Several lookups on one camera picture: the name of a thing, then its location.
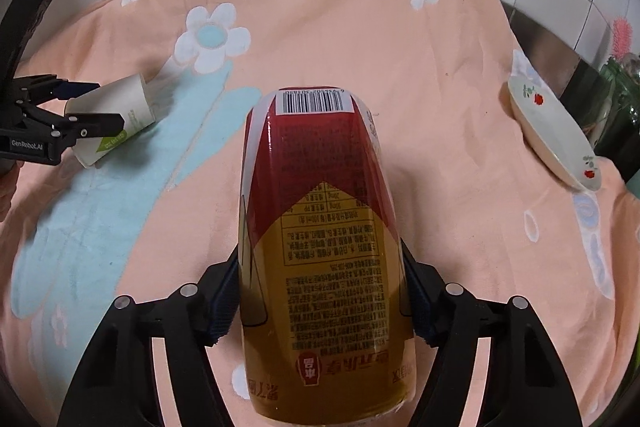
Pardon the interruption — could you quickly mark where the red and gold labelled can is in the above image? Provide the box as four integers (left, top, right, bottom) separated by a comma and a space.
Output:
237, 84, 418, 420

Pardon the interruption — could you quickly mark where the white plate with red flowers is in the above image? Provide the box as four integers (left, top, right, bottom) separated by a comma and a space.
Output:
506, 74, 604, 194

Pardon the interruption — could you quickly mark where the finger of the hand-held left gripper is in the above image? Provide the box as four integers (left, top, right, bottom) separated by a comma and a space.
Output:
15, 73, 101, 104
20, 106, 126, 154

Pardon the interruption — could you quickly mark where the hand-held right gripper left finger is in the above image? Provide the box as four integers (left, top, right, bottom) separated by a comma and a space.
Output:
57, 247, 241, 427

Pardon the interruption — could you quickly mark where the pink floral blanket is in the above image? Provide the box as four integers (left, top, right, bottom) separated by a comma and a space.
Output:
0, 0, 631, 427

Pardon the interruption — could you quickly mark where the green glass bottle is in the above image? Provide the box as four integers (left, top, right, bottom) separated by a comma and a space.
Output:
587, 53, 640, 160

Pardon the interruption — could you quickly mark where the white paper cup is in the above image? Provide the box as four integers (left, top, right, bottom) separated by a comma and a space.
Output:
64, 74, 157, 168

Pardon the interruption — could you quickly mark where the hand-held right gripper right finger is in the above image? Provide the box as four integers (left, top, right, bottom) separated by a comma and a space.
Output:
400, 247, 583, 427

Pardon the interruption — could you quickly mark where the person's left hand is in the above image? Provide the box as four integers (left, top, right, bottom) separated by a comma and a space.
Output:
0, 162, 21, 223

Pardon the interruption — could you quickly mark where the pink brush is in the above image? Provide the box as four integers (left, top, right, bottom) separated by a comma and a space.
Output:
610, 18, 634, 60

